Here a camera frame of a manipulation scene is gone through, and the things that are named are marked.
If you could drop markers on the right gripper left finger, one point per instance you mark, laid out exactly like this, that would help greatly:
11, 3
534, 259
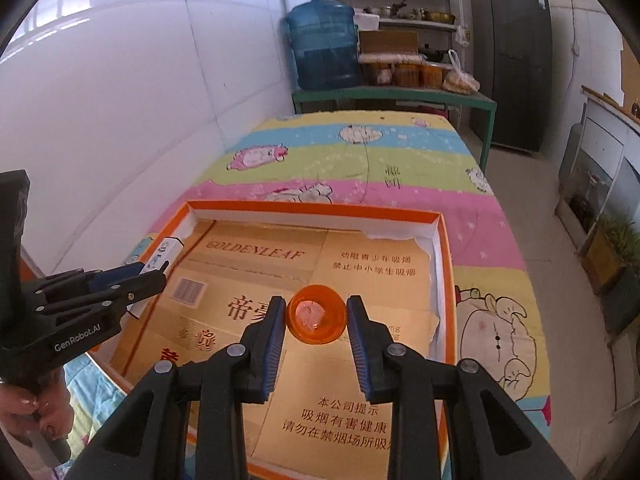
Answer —
242, 373

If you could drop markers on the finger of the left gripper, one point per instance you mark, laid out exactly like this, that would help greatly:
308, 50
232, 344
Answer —
135, 287
80, 280

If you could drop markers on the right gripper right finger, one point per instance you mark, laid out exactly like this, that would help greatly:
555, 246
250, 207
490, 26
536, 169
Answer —
391, 373

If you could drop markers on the white cartoon rectangular box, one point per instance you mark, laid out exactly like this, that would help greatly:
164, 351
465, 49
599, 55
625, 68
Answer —
163, 259

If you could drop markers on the translucent orange cap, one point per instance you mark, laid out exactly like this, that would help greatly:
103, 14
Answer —
316, 314

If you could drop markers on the person's left hand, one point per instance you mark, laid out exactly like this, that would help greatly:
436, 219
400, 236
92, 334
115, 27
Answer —
48, 412

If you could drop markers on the orange-rimmed shallow cardboard tray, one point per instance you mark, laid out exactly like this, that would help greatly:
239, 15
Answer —
229, 258

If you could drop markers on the colourful cartoon sheep blanket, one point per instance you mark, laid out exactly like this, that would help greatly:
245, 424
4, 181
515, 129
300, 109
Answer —
389, 206

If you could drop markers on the green low table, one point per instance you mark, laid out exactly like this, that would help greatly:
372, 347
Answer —
473, 101

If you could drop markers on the potted green plant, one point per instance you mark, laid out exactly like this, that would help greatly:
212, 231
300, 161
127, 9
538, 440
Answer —
613, 249

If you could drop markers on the white kitchen counter cabinet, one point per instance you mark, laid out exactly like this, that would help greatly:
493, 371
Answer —
599, 175

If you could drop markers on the plastic bag of food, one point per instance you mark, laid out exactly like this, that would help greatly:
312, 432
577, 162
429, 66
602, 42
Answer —
457, 80

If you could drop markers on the blue water jug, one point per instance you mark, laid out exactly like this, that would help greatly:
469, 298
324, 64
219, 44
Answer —
324, 41

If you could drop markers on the metal storage shelf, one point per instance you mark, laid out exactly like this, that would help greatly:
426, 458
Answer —
395, 5

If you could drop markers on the black refrigerator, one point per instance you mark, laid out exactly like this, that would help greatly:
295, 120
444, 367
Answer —
512, 41

